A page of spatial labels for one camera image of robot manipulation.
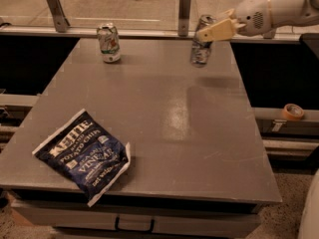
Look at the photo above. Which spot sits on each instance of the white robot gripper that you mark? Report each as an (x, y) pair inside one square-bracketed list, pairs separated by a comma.
[(252, 17)]

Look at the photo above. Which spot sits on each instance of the redbull can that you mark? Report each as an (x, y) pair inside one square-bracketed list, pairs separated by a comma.
[(200, 51)]

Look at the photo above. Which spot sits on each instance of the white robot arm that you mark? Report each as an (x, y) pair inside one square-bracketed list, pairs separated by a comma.
[(298, 13)]

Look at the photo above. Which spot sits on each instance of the green white soda can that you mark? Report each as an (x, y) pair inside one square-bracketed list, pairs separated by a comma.
[(109, 43)]

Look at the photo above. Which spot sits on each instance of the blue Kettle chip bag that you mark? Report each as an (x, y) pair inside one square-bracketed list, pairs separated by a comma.
[(83, 151)]

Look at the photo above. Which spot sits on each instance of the orange tape roll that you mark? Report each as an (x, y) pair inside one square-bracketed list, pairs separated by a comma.
[(293, 112)]

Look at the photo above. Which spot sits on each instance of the grey cabinet drawer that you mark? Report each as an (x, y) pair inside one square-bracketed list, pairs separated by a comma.
[(79, 220)]

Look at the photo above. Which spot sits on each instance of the right metal rail bracket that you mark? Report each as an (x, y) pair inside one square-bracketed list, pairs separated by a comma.
[(270, 34)]

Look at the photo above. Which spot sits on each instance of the metal rail bracket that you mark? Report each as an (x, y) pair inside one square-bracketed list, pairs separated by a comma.
[(183, 17), (60, 21), (270, 34)]

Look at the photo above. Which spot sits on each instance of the middle metal rail bracket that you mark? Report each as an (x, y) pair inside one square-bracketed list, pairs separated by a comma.
[(183, 17)]

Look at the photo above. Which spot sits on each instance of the left metal rail bracket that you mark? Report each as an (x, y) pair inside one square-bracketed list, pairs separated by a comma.
[(60, 21)]

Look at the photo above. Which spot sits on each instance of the black drawer handle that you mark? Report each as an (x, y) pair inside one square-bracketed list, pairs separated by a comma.
[(130, 223)]

